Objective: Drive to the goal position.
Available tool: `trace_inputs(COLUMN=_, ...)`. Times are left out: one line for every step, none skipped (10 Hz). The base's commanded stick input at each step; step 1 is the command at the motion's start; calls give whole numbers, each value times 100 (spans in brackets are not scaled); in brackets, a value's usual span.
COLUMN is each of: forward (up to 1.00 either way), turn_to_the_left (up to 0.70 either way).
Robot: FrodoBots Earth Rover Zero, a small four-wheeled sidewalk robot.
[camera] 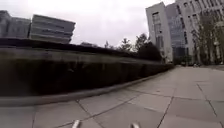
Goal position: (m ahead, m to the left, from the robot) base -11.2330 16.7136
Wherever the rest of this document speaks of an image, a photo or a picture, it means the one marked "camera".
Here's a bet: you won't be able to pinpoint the long dark stone wall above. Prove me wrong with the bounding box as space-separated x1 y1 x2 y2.
0 37 176 108

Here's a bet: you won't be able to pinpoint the striped grey building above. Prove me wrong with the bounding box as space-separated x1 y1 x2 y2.
0 9 77 45

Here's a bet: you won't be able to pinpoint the bare tree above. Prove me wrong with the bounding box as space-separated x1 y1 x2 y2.
191 11 224 66

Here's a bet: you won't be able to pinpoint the robot's own part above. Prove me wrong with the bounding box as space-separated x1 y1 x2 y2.
71 119 82 128
131 122 141 128

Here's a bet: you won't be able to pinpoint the dark trees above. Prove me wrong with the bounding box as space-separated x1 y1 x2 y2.
103 32 164 62

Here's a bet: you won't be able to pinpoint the tall pale tower building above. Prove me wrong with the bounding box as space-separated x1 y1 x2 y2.
145 0 224 66

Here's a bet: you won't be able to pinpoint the grey stone slab plaza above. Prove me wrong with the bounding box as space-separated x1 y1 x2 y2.
0 65 224 128

